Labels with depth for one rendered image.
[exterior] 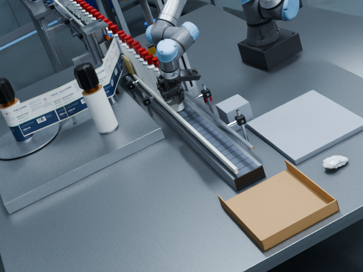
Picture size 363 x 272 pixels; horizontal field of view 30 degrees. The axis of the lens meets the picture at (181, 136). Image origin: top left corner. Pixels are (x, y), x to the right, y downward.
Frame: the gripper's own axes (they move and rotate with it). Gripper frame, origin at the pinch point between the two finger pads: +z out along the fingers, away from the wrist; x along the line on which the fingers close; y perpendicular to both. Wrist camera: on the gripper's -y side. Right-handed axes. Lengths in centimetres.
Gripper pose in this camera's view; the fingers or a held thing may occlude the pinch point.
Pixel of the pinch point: (179, 100)
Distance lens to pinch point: 270.5
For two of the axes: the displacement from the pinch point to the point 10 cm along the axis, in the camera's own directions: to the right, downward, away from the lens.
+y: -8.8, 4.4, -1.9
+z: 0.8, 5.3, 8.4
